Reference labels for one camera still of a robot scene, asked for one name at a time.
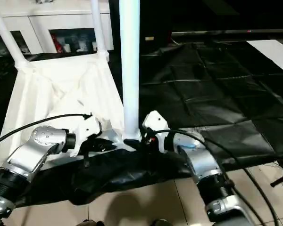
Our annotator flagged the white plastic table top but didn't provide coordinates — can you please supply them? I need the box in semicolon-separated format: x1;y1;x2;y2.
0;51;143;164

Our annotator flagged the white plastic table leg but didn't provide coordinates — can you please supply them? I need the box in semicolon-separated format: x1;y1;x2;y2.
118;0;142;142
0;2;34;69
90;0;110;63

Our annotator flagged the black plastic mat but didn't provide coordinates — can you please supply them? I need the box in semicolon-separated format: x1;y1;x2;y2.
0;40;283;206

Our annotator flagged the black left robot foot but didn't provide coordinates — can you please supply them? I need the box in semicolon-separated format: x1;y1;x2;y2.
75;218;105;226

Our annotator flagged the black robot foot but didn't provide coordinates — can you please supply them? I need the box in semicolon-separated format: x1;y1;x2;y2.
150;218;174;226
75;218;105;226

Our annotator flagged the black right robot foot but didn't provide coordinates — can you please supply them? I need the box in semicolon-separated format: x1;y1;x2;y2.
150;218;174;226

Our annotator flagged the white sideboard cabinet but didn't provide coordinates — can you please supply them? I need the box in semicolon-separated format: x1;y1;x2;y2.
0;0;116;55

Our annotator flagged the white flat sheet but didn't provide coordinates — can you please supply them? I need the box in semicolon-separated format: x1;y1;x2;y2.
247;40;283;77

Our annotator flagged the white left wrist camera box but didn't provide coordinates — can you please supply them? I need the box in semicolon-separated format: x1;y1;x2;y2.
68;115;103;158

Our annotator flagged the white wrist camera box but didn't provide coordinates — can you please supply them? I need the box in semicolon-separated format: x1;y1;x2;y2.
142;111;171;153
68;115;103;158

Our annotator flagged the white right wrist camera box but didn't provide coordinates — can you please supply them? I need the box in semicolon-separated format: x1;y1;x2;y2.
142;111;171;153

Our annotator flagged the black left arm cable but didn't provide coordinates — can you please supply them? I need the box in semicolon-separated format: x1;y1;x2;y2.
0;113;93;152

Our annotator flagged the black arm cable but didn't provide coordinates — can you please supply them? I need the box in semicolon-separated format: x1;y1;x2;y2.
0;113;93;152
153;129;280;226

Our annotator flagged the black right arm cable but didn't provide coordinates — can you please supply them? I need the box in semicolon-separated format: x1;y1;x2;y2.
153;129;280;226

